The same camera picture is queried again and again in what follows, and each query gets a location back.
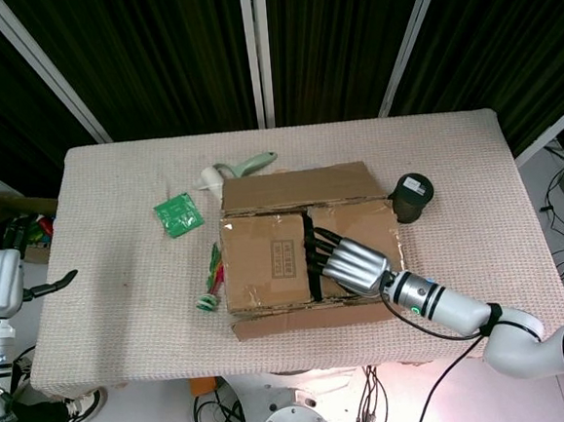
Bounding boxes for green sachet packet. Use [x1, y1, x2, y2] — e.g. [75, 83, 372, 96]
[152, 190, 206, 240]

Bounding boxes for black floor cable bundle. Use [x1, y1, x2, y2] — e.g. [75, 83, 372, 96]
[191, 384, 254, 422]

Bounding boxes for orange floor object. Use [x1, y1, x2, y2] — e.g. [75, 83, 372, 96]
[188, 375, 220, 401]

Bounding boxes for thin floor cable bundle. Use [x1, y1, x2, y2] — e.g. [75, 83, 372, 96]
[350, 362, 394, 422]

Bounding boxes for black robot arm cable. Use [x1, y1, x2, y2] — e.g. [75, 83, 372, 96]
[380, 286, 498, 422]

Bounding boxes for brown cardboard box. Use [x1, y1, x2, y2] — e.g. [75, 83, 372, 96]
[212, 158, 414, 344]

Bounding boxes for pale green lint roller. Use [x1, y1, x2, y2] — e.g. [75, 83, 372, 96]
[195, 151, 281, 194]

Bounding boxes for black cylindrical container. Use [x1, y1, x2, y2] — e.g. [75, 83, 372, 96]
[385, 171, 438, 226]

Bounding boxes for beige waffle tablecloth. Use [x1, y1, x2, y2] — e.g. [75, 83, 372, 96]
[12, 103, 564, 403]

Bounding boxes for green base colourful shuttlecock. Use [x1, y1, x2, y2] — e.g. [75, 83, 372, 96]
[190, 242, 229, 314]

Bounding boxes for black white sneaker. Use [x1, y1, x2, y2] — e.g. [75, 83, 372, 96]
[63, 386, 111, 422]

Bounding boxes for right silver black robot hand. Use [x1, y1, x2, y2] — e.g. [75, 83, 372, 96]
[302, 219, 396, 303]

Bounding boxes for grey round robot base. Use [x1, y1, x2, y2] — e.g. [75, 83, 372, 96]
[250, 381, 335, 422]

